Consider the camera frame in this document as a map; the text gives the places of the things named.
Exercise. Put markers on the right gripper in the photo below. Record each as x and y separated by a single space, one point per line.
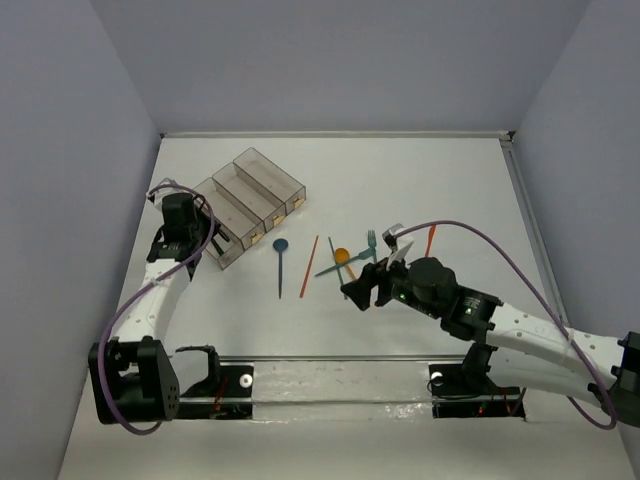
359 290

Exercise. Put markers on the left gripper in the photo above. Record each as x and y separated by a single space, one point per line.
209 235

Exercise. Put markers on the teal fork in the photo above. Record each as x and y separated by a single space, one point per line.
372 244

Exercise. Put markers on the blue spoon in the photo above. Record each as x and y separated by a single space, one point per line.
280 245

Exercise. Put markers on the yellow knife green handle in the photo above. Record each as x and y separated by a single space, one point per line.
219 240

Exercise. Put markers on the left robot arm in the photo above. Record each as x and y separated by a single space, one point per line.
133 380

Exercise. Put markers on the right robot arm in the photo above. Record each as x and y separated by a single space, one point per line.
509 348

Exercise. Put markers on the teal fork lying crosswise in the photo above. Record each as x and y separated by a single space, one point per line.
363 255

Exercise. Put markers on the orange spoon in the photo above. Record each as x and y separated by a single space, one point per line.
343 257

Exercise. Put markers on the orange chopstick left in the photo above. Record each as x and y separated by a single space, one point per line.
308 268

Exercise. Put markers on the teal chopstick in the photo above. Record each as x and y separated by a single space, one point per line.
338 271

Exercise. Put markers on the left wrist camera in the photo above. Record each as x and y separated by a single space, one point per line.
165 187

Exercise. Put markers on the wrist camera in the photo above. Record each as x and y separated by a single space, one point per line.
165 187
398 243

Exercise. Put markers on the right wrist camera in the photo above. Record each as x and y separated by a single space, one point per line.
398 243

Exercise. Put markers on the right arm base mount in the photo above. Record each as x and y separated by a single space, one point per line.
453 397

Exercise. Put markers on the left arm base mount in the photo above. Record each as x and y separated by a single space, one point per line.
211 389

